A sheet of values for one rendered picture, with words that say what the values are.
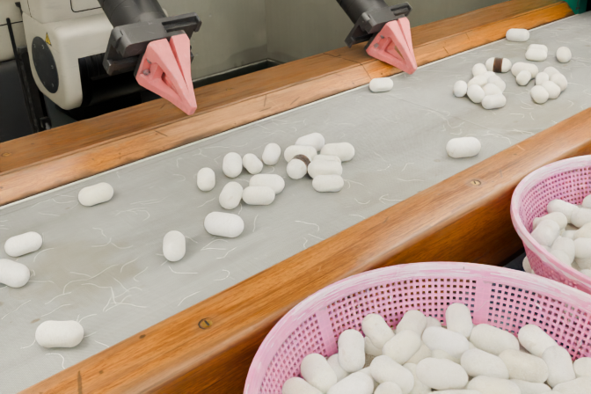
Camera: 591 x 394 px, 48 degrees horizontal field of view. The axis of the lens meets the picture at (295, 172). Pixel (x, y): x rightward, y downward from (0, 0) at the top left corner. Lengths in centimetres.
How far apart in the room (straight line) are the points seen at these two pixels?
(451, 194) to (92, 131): 43
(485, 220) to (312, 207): 16
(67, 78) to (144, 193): 56
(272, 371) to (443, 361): 11
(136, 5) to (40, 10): 52
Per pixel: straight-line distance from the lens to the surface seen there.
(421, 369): 46
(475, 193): 63
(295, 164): 69
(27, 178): 75
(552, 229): 63
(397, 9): 104
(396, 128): 83
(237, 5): 323
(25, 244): 63
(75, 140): 80
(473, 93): 91
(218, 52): 320
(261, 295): 49
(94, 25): 123
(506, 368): 48
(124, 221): 66
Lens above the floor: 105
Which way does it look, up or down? 26 degrees down
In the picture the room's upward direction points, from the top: 3 degrees counter-clockwise
